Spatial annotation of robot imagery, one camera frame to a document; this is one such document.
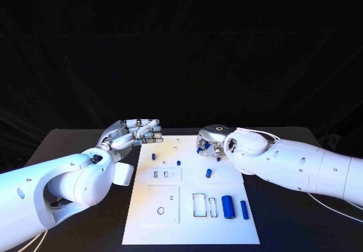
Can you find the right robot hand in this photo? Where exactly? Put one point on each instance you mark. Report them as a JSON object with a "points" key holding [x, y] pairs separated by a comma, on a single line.
{"points": [[210, 137]]}

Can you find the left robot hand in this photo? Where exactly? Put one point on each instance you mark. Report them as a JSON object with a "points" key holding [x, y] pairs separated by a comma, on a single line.
{"points": [[124, 135]]}

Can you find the thin blue cylinder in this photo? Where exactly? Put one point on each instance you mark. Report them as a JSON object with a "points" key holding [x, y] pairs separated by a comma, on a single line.
{"points": [[243, 209]]}

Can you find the thick blue cylinder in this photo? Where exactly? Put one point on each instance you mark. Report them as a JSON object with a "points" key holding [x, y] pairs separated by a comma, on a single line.
{"points": [[228, 206]]}

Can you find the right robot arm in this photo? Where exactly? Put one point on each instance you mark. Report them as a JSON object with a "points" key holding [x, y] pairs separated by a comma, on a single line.
{"points": [[297, 163]]}

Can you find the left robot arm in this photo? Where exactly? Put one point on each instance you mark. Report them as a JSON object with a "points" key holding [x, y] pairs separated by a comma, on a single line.
{"points": [[33, 189]]}

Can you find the white task board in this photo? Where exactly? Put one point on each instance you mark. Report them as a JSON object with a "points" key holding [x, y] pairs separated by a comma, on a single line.
{"points": [[189, 189]]}

